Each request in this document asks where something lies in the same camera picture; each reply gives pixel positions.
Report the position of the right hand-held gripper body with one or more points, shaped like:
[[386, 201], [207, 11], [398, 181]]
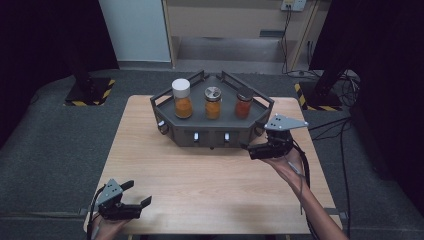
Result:
[[278, 146]]

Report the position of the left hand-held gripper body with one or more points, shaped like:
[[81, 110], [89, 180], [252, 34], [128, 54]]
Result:
[[111, 208]]

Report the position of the black lid spice jar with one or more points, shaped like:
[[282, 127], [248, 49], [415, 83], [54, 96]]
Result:
[[243, 106]]

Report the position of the dark grey corner rack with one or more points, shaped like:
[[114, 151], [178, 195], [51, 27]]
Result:
[[200, 128]]

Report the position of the silver lid spice jar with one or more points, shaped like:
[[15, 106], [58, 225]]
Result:
[[213, 106]]

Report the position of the white lid spice jar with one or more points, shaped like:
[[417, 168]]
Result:
[[182, 103]]

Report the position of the person's left hand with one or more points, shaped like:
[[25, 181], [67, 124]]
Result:
[[103, 230]]

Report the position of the person's right hand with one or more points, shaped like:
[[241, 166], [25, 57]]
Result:
[[290, 168]]

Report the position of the black stand with striped base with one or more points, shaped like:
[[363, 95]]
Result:
[[320, 100], [90, 93]]

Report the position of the black curtain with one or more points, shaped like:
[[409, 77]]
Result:
[[386, 83], [40, 50]]

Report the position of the white panel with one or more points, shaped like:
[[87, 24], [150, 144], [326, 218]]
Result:
[[136, 30]]

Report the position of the white wall outlet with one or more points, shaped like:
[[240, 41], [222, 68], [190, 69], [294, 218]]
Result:
[[293, 4]]

